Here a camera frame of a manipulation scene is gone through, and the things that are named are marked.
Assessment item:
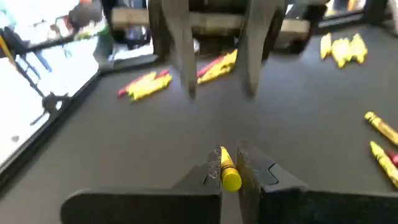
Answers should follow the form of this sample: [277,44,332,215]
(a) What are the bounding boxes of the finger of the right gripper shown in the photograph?
[239,0,285,99]
[161,0,198,101]

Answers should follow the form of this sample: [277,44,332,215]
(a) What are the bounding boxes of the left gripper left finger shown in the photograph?
[60,146,223,224]

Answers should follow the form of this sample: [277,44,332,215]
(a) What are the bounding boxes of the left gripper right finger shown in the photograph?
[236,139,398,224]

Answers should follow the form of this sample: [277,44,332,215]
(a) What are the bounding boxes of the pink crayon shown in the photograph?
[386,149,398,167]
[117,68,170,98]
[197,55,226,78]

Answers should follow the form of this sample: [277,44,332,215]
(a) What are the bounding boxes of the black tripod stand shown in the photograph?
[0,34,72,127]

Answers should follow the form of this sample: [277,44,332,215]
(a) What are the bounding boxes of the black table edge frame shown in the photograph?
[0,0,398,194]

